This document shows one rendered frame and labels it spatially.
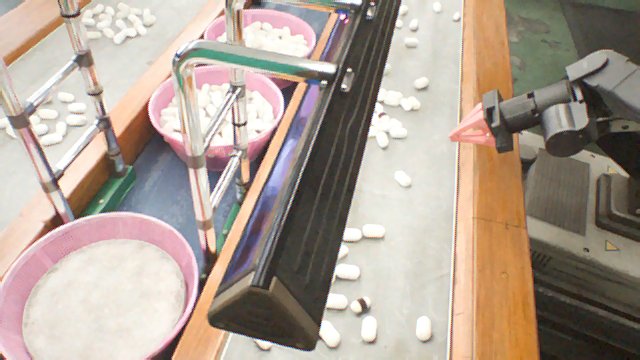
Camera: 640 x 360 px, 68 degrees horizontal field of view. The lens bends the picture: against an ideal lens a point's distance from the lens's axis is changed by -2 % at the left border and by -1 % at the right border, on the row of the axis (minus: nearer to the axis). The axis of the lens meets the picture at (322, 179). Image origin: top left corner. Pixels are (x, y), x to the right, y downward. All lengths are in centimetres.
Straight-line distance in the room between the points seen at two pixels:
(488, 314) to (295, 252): 46
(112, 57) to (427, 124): 73
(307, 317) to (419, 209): 56
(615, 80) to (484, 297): 36
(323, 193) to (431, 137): 66
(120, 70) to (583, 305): 125
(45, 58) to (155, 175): 42
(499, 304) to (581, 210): 70
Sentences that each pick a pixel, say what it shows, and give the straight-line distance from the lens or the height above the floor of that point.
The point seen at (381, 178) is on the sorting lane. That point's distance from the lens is 90.
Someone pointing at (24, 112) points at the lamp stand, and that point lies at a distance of 71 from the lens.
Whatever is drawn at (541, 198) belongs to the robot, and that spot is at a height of 47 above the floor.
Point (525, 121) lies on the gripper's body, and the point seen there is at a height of 91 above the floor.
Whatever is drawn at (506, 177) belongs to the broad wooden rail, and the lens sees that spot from 95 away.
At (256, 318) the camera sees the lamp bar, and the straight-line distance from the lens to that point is 33.
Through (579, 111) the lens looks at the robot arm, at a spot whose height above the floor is 97.
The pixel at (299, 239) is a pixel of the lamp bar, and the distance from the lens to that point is 34.
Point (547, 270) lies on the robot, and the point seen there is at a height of 38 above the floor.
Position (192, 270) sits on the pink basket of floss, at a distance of 74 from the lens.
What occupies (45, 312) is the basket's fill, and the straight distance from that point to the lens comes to 79.
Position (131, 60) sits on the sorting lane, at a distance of 121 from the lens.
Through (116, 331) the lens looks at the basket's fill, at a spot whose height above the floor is 73.
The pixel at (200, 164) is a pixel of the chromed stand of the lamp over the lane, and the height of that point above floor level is 96.
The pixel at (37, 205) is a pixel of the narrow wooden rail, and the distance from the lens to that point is 88.
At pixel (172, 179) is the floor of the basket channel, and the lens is 98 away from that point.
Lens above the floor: 137
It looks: 46 degrees down
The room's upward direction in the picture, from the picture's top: 7 degrees clockwise
